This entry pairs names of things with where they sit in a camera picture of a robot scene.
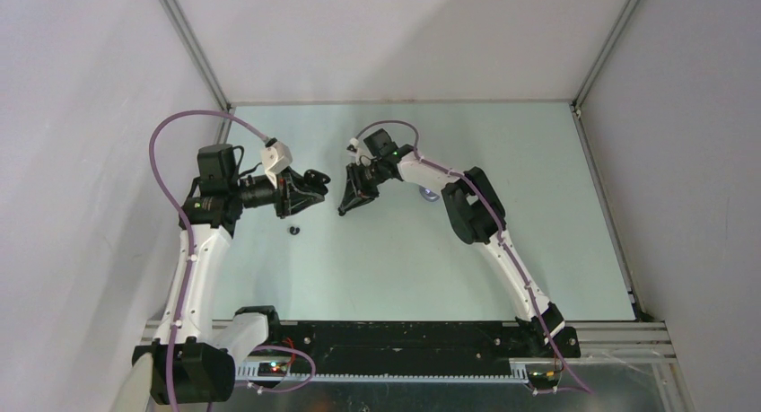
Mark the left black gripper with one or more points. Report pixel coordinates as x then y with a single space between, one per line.
294 193

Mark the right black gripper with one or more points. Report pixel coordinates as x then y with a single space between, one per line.
356 192

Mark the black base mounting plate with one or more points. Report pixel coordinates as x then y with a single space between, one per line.
409 348

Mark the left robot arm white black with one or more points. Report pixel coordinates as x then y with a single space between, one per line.
191 364

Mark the grey slotted cable duct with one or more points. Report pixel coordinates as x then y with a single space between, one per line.
256 371

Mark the right controller board with leds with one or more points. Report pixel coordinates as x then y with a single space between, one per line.
545 380

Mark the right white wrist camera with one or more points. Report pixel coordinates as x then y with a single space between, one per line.
355 150

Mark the controller board with leds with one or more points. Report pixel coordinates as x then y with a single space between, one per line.
272 370
545 380

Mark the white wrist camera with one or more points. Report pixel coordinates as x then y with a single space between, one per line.
355 150
275 158

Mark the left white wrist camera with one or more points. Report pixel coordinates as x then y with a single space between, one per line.
275 158

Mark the purple earbud charging case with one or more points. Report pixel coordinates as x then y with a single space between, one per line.
428 195

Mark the left controller board with leds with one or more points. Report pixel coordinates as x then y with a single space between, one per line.
272 370

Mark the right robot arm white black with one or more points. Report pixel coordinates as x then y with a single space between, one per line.
475 212

